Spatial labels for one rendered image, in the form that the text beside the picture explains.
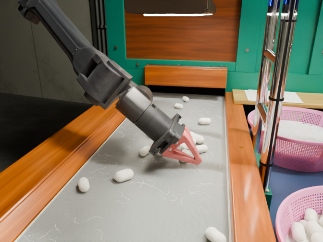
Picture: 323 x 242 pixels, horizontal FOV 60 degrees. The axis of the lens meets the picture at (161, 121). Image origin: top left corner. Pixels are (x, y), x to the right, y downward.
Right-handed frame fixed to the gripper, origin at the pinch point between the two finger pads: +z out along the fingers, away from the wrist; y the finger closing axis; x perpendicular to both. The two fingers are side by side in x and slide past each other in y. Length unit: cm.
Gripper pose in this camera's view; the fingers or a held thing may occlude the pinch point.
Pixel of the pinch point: (197, 160)
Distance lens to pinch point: 58.3
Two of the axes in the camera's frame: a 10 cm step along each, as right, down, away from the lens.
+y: 1.9, -3.5, 9.2
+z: 7.5, 6.6, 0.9
